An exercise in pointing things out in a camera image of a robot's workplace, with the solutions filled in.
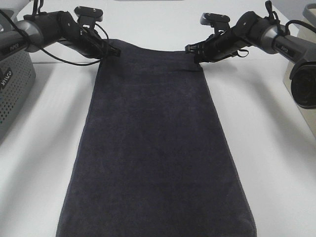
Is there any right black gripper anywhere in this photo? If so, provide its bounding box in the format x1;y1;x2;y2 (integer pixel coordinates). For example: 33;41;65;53
185;12;260;64

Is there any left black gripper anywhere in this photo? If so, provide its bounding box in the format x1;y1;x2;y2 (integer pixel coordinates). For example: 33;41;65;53
57;11;121;59

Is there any dark grey towel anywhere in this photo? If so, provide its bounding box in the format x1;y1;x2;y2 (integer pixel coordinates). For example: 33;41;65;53
56;39;257;237

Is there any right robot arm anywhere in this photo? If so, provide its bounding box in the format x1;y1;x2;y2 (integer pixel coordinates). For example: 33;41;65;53
185;11;316;109

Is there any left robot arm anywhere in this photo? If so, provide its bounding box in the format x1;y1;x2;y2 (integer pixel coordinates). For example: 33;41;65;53
0;6;120;60

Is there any grey perforated plastic basket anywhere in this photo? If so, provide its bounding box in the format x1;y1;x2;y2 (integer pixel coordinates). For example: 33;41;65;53
0;8;36;143

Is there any beige fabric storage bin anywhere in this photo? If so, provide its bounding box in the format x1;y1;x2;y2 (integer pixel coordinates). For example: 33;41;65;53
282;3;316;139

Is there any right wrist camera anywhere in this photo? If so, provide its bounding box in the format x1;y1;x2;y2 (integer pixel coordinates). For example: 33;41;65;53
200;13;230;34

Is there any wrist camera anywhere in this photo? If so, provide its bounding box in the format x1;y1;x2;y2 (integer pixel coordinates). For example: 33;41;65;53
74;6;103;29
200;13;230;34

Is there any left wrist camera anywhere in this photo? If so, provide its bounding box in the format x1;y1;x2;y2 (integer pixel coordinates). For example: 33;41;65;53
74;6;103;29

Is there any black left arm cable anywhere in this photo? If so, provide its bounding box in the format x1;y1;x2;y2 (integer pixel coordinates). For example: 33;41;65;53
4;0;109;67

